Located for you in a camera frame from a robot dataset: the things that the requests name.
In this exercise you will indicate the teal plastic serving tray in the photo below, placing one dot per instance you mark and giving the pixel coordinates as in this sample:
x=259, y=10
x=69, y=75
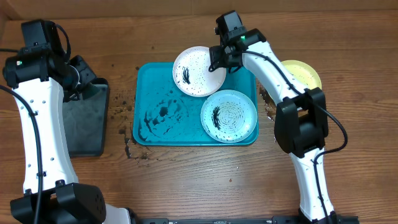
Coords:
x=163, y=114

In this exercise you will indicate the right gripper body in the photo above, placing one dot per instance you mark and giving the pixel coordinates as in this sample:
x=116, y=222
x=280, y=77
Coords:
x=221, y=58

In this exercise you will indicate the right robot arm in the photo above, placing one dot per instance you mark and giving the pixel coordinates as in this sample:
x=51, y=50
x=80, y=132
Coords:
x=301, y=124

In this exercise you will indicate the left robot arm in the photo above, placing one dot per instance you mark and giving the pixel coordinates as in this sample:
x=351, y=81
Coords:
x=43, y=76

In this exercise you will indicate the black rectangular water tray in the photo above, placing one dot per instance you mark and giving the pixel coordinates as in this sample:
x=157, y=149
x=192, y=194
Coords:
x=85, y=122

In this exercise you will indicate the pink speckled plate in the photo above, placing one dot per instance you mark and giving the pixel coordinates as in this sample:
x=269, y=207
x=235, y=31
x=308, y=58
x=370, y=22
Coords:
x=191, y=74

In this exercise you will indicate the dark cleaning sponge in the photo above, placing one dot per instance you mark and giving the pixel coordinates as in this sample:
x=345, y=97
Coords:
x=89, y=91

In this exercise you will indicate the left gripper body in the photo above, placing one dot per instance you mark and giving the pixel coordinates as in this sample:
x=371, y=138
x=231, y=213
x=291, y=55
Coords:
x=81, y=74

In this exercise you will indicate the yellow speckled plate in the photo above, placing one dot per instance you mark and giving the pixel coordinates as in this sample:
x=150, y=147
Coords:
x=299, y=74

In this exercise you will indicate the light blue speckled plate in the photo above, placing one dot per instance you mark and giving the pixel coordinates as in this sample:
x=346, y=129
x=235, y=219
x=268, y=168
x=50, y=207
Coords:
x=228, y=116

